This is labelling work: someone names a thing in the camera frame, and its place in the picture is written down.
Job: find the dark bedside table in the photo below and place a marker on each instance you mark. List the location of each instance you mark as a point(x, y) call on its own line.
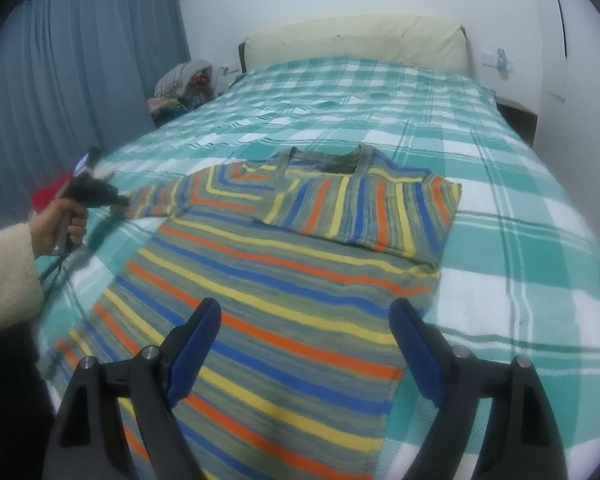
point(521, 121)

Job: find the red cloth item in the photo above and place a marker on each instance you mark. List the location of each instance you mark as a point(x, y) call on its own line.
point(42, 197)

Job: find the teal white plaid bedspread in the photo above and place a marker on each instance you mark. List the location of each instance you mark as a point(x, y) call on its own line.
point(520, 269)

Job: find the person's left hand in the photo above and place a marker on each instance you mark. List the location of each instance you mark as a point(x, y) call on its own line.
point(62, 219)

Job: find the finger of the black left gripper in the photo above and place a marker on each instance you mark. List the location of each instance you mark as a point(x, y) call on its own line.
point(120, 201)

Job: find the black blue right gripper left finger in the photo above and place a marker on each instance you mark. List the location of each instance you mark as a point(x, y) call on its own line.
point(88, 440)

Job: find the pile of clothes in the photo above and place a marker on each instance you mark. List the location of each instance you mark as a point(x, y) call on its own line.
point(186, 87)

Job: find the wall socket with blue plug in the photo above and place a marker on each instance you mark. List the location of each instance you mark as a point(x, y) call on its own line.
point(497, 60)

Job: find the blue grey curtain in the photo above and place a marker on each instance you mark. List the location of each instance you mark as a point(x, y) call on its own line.
point(74, 75)

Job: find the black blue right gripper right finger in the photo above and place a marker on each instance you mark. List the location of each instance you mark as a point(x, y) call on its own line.
point(522, 440)

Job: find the multicolour striped knit sweater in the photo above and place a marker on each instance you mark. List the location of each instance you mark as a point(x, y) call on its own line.
point(304, 252)

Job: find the white wardrobe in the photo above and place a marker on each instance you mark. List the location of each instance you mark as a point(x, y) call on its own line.
point(568, 139)

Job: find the cream fleece sleeve forearm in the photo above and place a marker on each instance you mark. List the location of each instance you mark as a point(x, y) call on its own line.
point(21, 295)

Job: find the cream padded headboard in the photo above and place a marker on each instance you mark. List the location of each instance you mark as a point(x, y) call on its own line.
point(410, 40)

